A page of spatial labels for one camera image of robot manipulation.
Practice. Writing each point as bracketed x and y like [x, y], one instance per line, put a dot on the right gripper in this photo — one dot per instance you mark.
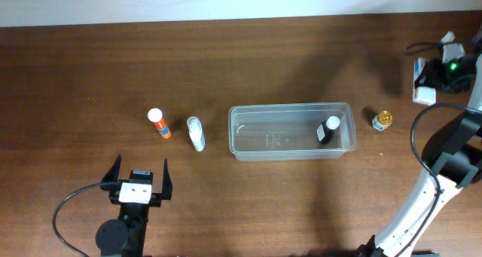
[435, 78]

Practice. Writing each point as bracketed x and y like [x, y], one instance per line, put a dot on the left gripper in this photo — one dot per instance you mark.
[156, 199]

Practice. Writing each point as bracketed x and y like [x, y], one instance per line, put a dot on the white green medicine box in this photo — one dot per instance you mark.
[422, 95]

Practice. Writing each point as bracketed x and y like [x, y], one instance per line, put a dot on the orange tube white cap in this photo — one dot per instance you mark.
[155, 116]

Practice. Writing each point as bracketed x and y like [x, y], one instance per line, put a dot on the white spray bottle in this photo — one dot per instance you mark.
[196, 133]

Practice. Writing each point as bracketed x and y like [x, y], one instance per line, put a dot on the small jar gold lid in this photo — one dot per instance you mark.
[382, 120]

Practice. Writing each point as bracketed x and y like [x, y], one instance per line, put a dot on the dark bottle white cap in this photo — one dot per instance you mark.
[327, 129]

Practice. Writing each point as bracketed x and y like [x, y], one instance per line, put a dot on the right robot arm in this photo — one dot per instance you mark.
[449, 163]

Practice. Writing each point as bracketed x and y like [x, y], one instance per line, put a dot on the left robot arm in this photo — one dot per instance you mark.
[125, 235]

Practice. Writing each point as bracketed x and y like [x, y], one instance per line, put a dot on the clear plastic container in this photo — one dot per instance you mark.
[287, 132]

